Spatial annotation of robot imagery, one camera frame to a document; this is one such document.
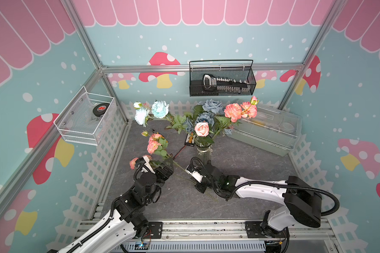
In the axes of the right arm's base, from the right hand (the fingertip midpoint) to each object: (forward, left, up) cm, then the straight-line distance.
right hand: (191, 178), depth 81 cm
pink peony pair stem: (+12, +17, +14) cm, 25 cm away
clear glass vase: (+14, -7, +1) cm, 16 cm away
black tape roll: (+26, +46, +25) cm, 58 cm away
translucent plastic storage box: (+24, -46, +9) cm, 53 cm away
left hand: (+2, +11, +11) cm, 15 cm away
